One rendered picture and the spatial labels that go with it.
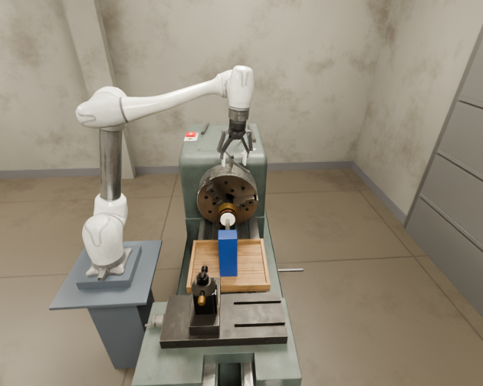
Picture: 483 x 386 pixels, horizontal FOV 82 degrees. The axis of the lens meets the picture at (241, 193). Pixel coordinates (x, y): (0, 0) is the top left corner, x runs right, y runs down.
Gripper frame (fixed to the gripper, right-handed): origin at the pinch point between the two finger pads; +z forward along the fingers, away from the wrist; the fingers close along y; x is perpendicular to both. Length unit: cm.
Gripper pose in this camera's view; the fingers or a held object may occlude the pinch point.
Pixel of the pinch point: (234, 161)
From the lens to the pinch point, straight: 133.6
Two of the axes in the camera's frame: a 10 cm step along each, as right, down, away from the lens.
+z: -1.0, 8.5, 5.2
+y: 9.4, -0.9, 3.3
